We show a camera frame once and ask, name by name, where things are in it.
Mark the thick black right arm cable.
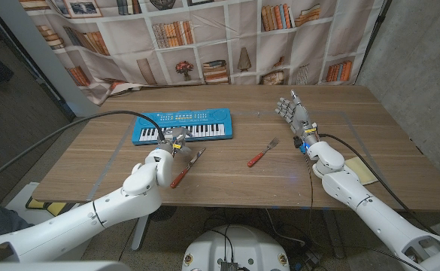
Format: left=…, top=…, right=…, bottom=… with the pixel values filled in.
left=318, top=132, right=438, bottom=236

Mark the red-handled fork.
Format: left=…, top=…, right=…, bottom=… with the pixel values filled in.
left=247, top=136, right=281, bottom=168

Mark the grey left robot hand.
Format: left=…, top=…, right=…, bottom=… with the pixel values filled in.
left=158, top=126, right=193, bottom=155

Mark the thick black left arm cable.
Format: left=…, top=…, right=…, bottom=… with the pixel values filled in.
left=0, top=109, right=166, bottom=189

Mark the blue toy piano keyboard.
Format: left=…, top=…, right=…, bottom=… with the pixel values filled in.
left=131, top=108, right=234, bottom=146

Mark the yellow flat floor item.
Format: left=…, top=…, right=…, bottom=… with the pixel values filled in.
left=26, top=197, right=68, bottom=218

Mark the white floor board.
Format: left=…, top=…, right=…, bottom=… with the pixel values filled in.
left=5, top=182, right=42, bottom=215

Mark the red-handled table knife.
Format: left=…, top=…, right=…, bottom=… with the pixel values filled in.
left=169, top=147, right=207, bottom=190

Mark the black backdrop stand pole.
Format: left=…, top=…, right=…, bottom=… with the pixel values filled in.
left=354, top=0, right=393, bottom=84

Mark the grey table leg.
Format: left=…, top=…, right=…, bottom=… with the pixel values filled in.
left=321, top=209, right=345, bottom=259

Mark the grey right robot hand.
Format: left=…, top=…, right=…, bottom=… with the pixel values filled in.
left=275, top=89, right=320, bottom=146

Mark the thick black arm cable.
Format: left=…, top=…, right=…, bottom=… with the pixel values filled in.
left=318, top=132, right=438, bottom=236
left=0, top=109, right=166, bottom=189

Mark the white table leg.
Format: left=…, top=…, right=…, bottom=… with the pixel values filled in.
left=131, top=214, right=151, bottom=251

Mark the beige flat pad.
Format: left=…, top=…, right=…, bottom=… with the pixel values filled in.
left=344, top=156, right=379, bottom=186

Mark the printed bookshelf backdrop cloth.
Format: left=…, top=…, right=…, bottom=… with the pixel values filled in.
left=18, top=0, right=388, bottom=106

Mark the thin dark right arm cable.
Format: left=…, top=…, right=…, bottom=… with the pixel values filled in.
left=303, top=152, right=317, bottom=242

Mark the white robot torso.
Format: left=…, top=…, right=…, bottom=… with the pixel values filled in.
left=181, top=224, right=291, bottom=271

